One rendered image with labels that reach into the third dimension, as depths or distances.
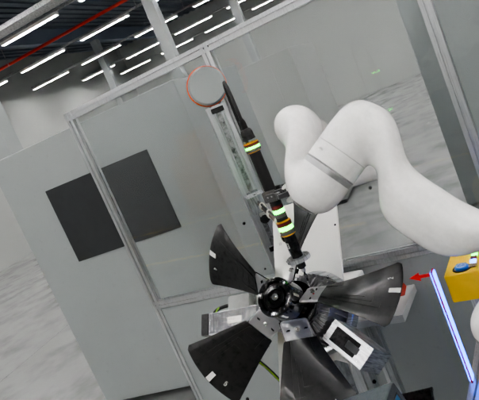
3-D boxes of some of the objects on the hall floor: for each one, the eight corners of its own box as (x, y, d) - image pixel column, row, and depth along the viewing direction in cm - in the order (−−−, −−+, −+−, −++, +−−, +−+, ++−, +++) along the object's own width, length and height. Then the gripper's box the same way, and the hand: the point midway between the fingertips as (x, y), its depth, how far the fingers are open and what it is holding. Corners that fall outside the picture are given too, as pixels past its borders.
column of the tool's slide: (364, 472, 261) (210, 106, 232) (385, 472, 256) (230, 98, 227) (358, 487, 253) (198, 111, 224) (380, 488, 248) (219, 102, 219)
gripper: (329, 156, 157) (273, 175, 167) (309, 175, 143) (249, 193, 153) (339, 181, 158) (282, 198, 168) (319, 201, 144) (259, 218, 154)
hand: (273, 194), depth 159 cm, fingers closed on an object, 4 cm apart
